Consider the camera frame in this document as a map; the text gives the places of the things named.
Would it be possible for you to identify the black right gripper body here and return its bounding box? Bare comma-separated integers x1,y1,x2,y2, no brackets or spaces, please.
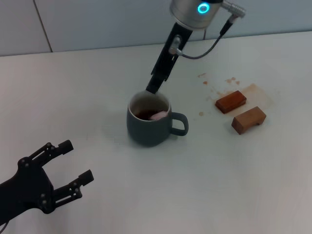
150,21,195,83

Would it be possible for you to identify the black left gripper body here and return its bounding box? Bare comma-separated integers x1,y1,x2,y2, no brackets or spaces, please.
0,155,56,225

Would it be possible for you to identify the pink spoon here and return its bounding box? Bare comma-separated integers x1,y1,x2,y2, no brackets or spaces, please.
149,110,169,121

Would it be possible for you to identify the grey ceramic cup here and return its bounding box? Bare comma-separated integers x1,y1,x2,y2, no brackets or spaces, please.
126,90,189,148

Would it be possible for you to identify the reddish brown wooden block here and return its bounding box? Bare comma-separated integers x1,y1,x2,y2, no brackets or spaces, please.
215,90,247,114

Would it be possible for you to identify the brown liquid spill stain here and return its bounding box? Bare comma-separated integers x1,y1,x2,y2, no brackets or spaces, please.
197,72,272,116

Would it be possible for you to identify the light brown wooden block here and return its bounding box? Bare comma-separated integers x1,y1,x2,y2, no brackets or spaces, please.
231,106,267,136

